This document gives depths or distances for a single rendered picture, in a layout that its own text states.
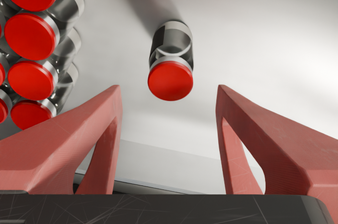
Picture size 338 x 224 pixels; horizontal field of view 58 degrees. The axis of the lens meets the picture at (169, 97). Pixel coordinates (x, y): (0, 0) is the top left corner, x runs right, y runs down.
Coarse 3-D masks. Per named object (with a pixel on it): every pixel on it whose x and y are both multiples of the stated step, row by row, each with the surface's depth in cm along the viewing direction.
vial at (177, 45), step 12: (168, 24) 16; (180, 24) 16; (168, 36) 15; (180, 36) 15; (192, 36) 17; (156, 48) 14; (168, 48) 14; (180, 48) 14; (192, 48) 15; (156, 60) 14; (168, 60) 13; (180, 60) 13; (192, 60) 14; (192, 72) 14
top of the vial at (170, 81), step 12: (156, 72) 13; (168, 72) 13; (180, 72) 13; (156, 84) 14; (168, 84) 14; (180, 84) 14; (192, 84) 14; (156, 96) 14; (168, 96) 14; (180, 96) 14
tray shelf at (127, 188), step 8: (80, 176) 25; (120, 184) 26; (128, 184) 26; (128, 192) 26; (136, 192) 26; (144, 192) 26; (152, 192) 26; (160, 192) 26; (168, 192) 26; (176, 192) 26
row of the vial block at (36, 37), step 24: (24, 0) 12; (48, 0) 11; (72, 0) 15; (24, 24) 12; (48, 24) 12; (72, 24) 15; (24, 48) 13; (48, 48) 13; (72, 48) 16; (24, 72) 14; (48, 72) 14; (72, 72) 18; (24, 96) 14; (48, 96) 14; (24, 120) 15
